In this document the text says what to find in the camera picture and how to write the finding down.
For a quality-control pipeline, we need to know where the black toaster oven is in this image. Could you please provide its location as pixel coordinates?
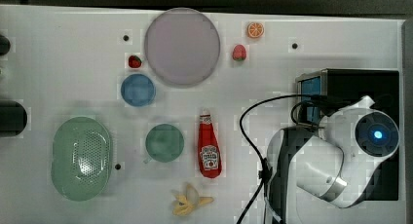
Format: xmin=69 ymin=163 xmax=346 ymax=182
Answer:
xmin=296 ymin=68 xmax=399 ymax=201

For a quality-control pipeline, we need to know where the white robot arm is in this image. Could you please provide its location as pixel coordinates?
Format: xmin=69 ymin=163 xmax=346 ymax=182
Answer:
xmin=264 ymin=95 xmax=399 ymax=224

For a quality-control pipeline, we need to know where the red ketchup bottle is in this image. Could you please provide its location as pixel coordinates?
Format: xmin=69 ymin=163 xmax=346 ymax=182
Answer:
xmin=197 ymin=109 xmax=222 ymax=179

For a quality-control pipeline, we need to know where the light red toy strawberry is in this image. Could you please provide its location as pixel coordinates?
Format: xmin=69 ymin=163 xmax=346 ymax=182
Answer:
xmin=232 ymin=44 xmax=246 ymax=61

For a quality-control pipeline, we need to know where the large grey round plate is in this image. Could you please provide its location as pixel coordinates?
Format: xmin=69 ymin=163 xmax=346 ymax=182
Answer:
xmin=144 ymin=8 xmax=220 ymax=87

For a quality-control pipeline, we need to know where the blue round bowl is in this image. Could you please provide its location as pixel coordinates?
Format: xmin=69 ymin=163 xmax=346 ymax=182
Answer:
xmin=121 ymin=74 xmax=156 ymax=107

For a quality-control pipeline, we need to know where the dark red toy strawberry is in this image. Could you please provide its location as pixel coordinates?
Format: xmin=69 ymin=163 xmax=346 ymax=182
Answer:
xmin=128 ymin=56 xmax=142 ymax=69

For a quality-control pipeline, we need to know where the toy orange slice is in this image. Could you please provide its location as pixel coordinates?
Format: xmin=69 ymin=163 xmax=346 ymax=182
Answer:
xmin=246 ymin=22 xmax=264 ymax=39

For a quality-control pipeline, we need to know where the green perforated oval basket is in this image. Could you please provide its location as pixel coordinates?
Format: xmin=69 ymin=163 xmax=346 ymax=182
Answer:
xmin=51 ymin=117 xmax=113 ymax=202

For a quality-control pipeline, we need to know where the black cylinder at left edge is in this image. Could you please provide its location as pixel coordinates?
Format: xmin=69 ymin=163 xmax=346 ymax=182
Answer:
xmin=0 ymin=100 xmax=27 ymax=137

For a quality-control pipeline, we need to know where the small black knob left edge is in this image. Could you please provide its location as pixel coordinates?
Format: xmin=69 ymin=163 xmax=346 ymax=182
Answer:
xmin=0 ymin=35 xmax=11 ymax=56

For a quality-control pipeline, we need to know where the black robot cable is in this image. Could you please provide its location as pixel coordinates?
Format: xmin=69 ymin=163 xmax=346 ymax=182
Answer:
xmin=235 ymin=93 xmax=325 ymax=224

